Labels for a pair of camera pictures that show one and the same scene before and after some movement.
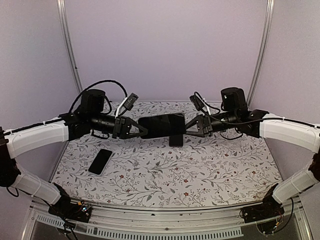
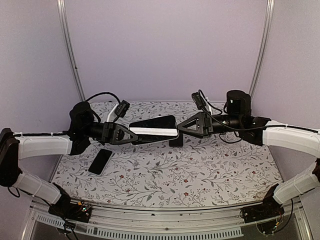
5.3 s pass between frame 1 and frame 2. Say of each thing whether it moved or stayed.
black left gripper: moved
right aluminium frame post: stayed
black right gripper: stayed
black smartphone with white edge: stayed
